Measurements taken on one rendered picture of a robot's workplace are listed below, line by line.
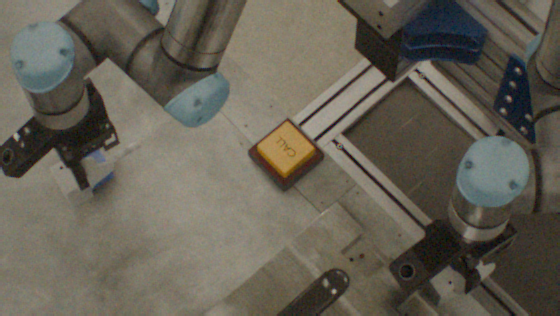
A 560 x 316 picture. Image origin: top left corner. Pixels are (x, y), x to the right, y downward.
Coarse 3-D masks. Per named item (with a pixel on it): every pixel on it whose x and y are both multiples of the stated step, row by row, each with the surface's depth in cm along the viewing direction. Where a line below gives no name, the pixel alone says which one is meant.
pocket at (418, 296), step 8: (416, 296) 159; (424, 296) 158; (400, 304) 156; (408, 304) 159; (416, 304) 159; (424, 304) 159; (432, 304) 158; (400, 312) 158; (408, 312) 158; (416, 312) 158; (424, 312) 158; (432, 312) 158; (440, 312) 157
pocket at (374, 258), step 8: (360, 240) 163; (368, 240) 161; (344, 248) 159; (352, 248) 162; (360, 248) 162; (368, 248) 162; (376, 248) 161; (352, 256) 162; (368, 256) 162; (376, 256) 162; (384, 256) 160; (360, 264) 161; (368, 264) 161; (376, 264) 161; (368, 272) 161
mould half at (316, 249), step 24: (336, 216) 161; (312, 240) 160; (336, 240) 160; (264, 264) 159; (288, 264) 159; (312, 264) 158; (336, 264) 158; (384, 264) 158; (240, 288) 158; (264, 288) 158; (288, 288) 158; (360, 288) 157; (384, 288) 157; (216, 312) 156; (240, 312) 156; (264, 312) 156; (336, 312) 156; (360, 312) 156; (384, 312) 156
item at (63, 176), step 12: (132, 144) 172; (84, 156) 171; (96, 156) 171; (108, 156) 172; (120, 156) 172; (60, 168) 169; (60, 180) 168; (72, 180) 168; (108, 180) 172; (72, 192) 167; (72, 204) 171
